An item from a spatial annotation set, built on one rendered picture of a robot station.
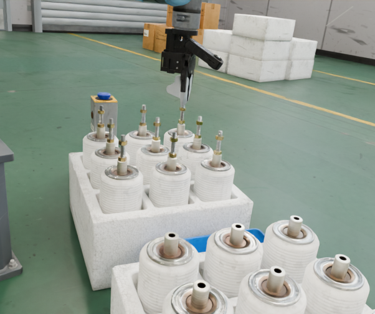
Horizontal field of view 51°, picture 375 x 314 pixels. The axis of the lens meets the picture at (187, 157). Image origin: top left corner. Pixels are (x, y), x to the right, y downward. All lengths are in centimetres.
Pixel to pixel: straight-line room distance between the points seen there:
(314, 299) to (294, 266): 9
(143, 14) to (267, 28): 356
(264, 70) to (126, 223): 289
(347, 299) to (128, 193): 47
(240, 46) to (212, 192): 287
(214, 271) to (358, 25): 591
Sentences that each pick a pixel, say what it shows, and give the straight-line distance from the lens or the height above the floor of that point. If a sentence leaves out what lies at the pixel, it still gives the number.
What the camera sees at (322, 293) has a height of 24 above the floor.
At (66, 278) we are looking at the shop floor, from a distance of 99.
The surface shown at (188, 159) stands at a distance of 103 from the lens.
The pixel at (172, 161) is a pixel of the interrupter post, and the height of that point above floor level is 28.
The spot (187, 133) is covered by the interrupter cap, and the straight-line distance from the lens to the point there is 117.
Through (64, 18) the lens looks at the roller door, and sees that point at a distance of 618.
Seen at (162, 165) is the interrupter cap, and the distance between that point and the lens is 93.
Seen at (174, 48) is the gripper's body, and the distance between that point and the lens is 111.
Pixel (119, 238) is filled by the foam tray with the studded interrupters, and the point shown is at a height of 13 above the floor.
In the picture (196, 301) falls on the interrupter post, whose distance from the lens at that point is 54.
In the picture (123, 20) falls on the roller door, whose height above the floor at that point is 20.
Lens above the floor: 62
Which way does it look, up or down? 22 degrees down
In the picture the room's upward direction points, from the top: 6 degrees clockwise
